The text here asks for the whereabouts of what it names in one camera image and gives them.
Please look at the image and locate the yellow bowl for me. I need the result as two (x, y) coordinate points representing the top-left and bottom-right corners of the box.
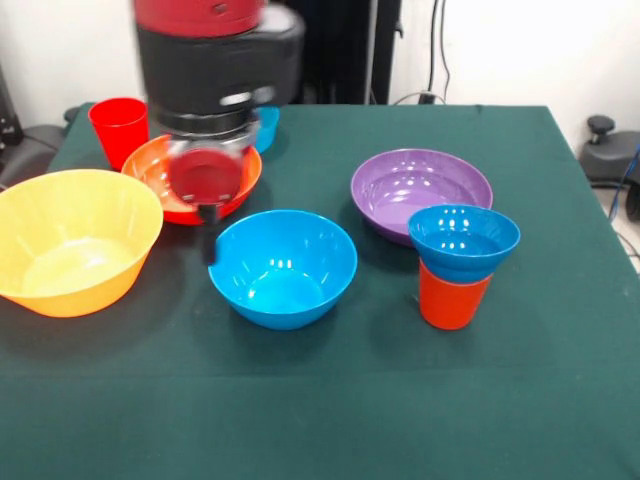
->
(0, 168), (165, 319)

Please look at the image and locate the black wall cable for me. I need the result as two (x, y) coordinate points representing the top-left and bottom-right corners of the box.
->
(394, 0), (454, 106)

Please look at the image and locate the dark green tablecloth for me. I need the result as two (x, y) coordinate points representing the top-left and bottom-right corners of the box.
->
(0, 102), (640, 480)

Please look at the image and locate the teal bowl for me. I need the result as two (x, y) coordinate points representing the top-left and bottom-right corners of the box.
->
(253, 105), (281, 155)

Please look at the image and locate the orange cup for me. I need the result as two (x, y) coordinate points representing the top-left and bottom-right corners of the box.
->
(418, 258), (495, 331)

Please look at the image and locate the blue cable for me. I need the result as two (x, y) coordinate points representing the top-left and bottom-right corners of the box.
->
(606, 142), (640, 224)

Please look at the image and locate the wide purple bowl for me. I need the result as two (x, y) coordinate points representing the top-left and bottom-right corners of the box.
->
(350, 148), (494, 248)

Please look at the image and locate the black equipment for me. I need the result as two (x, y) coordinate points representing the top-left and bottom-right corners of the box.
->
(0, 64), (24, 147)

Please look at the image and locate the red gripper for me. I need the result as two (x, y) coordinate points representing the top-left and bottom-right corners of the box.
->
(167, 142), (250, 266)

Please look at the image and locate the wide orange bowl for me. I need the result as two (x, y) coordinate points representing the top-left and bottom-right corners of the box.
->
(121, 133), (263, 227)

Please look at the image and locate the small dark blue bowl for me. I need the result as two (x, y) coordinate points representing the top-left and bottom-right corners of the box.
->
(407, 203), (522, 285)

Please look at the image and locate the red cup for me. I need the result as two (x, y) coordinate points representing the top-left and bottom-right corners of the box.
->
(87, 97), (150, 173)

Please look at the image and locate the large blue bowl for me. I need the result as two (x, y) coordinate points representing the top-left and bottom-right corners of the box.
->
(207, 209), (359, 332)

